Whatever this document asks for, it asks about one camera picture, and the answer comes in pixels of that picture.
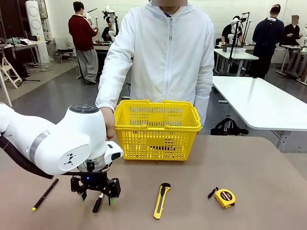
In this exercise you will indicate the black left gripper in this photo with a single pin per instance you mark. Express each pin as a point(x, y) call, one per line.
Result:
point(96, 182)

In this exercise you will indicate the white marker black cap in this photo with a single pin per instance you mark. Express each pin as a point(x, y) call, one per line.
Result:
point(97, 206)

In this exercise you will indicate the black pen yellow tip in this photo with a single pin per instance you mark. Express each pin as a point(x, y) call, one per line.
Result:
point(45, 194)

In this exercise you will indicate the yellow plastic shopping basket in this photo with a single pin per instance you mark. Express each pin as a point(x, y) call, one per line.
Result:
point(134, 128)

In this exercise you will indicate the white-sleeved person's right forearm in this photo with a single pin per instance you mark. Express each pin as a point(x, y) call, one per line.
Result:
point(110, 88)

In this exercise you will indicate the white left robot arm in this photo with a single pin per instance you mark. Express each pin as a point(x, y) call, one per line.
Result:
point(60, 134)

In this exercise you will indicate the white-sleeved person's left forearm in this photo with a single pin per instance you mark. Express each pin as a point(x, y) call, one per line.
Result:
point(204, 100)

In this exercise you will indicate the person in white hoodie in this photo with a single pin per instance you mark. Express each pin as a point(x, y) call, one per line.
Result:
point(168, 60)

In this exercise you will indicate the seated person dark clothes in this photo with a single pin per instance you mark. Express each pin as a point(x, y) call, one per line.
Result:
point(106, 34)

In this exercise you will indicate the person in red sweater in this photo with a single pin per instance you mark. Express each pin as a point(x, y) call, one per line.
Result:
point(80, 31)

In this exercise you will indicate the seated person in black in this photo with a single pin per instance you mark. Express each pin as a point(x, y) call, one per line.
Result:
point(225, 31)

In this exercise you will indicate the person in navy jacket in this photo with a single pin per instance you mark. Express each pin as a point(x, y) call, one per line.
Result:
point(267, 36)

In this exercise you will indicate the person in black top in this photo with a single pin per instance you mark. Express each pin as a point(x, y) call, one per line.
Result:
point(291, 33)

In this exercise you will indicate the person's right hand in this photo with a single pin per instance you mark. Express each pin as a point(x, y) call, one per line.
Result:
point(110, 124)

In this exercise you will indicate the yellow utility knife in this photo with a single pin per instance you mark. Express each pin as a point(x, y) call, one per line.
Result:
point(160, 206)

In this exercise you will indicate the yellow tape measure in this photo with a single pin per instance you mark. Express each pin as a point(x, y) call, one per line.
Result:
point(225, 197)

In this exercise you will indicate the white trestle leg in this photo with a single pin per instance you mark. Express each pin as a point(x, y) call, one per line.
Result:
point(6, 91)

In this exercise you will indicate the black bag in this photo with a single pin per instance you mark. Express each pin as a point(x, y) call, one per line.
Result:
point(225, 128)

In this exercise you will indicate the dark background desk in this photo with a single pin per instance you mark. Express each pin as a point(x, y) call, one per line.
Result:
point(100, 47)

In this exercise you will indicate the white step ladder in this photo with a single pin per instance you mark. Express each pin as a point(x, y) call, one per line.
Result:
point(9, 74)

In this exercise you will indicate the grey background table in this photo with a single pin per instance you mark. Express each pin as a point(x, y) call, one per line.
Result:
point(26, 46)

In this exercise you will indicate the black pole stand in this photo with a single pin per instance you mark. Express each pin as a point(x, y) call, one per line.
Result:
point(117, 26)

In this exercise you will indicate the pile of clothes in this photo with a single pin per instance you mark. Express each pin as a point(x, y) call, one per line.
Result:
point(14, 40)

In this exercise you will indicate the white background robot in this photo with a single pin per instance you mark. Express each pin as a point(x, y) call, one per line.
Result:
point(110, 19)

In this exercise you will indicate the tall white column unit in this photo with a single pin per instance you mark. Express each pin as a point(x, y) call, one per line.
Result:
point(36, 24)

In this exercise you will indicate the large white table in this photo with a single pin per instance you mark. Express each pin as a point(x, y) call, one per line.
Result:
point(263, 103)

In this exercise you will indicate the small black box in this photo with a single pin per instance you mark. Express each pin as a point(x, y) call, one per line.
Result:
point(225, 48)

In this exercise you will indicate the black tripod stand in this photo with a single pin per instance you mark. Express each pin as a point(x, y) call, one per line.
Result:
point(232, 51)

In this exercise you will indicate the small white background table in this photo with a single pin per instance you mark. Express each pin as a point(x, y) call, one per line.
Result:
point(239, 55)

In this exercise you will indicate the clear plastic bin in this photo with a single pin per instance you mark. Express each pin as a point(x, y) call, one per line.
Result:
point(237, 49)

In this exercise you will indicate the light background desk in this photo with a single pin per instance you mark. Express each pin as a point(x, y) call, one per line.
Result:
point(297, 50)

